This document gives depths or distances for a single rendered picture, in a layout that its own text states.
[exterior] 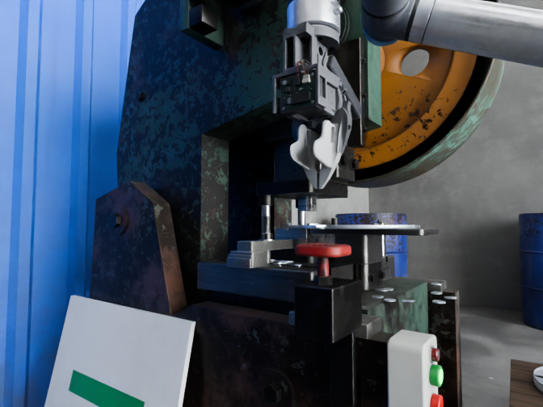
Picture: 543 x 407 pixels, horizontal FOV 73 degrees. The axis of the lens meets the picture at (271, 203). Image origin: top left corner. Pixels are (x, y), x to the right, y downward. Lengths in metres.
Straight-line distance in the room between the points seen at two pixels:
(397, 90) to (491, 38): 0.63
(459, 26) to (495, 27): 0.05
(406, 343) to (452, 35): 0.47
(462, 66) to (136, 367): 1.14
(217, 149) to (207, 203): 0.14
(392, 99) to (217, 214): 0.69
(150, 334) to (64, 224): 0.95
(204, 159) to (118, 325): 0.45
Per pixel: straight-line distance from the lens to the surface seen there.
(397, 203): 4.31
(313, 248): 0.50
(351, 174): 0.91
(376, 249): 0.86
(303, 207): 0.91
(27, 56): 1.79
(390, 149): 1.21
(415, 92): 1.27
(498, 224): 4.11
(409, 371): 0.57
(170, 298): 0.88
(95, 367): 1.07
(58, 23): 1.93
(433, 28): 0.69
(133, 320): 0.96
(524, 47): 0.70
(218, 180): 0.94
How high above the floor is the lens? 0.79
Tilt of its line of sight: 3 degrees up
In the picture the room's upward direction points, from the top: straight up
